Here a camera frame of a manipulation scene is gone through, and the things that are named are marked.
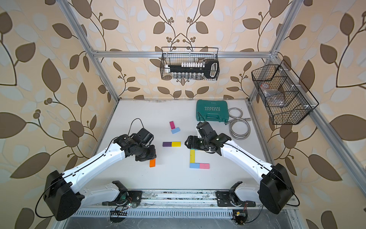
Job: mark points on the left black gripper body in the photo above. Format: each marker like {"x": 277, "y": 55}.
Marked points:
{"x": 146, "y": 153}

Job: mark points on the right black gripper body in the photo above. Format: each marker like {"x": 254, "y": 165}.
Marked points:
{"x": 203, "y": 143}

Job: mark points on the long yellow block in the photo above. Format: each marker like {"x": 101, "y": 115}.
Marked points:
{"x": 192, "y": 156}

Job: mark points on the large yellow block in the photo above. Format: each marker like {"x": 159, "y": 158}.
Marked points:
{"x": 176, "y": 144}

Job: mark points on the orange block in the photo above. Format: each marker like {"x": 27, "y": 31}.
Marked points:
{"x": 152, "y": 163}

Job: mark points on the light blue block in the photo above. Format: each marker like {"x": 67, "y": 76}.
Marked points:
{"x": 175, "y": 130}
{"x": 194, "y": 165}

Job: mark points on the pink block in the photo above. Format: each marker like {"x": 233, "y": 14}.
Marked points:
{"x": 204, "y": 166}

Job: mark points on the purple block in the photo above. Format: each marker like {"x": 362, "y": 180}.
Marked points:
{"x": 167, "y": 144}

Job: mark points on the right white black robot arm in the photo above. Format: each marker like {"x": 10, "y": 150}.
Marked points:
{"x": 274, "y": 188}

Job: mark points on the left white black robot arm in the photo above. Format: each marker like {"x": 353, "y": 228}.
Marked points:
{"x": 66, "y": 192}

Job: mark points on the light blue tilted block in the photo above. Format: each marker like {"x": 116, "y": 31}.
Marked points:
{"x": 175, "y": 130}

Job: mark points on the green plastic tool case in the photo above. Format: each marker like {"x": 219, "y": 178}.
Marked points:
{"x": 216, "y": 111}

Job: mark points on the black white tool in basket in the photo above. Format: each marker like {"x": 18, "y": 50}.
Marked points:
{"x": 206, "y": 70}

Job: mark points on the plastic bag in basket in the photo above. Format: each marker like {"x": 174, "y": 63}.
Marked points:
{"x": 273, "y": 97}

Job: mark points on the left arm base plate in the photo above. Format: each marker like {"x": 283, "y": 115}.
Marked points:
{"x": 126, "y": 199}

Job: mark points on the aluminium frame rail front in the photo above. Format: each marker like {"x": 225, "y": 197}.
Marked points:
{"x": 156, "y": 198}

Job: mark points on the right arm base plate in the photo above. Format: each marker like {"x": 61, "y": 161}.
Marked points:
{"x": 230, "y": 199}

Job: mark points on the black wire basket right wall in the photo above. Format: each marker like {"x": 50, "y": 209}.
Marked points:
{"x": 285, "y": 96}

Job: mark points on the black wire basket wall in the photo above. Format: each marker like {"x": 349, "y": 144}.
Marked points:
{"x": 285, "y": 96}
{"x": 176, "y": 55}

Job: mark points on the black wire basket back wall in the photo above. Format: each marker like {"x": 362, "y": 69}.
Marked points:
{"x": 176, "y": 55}

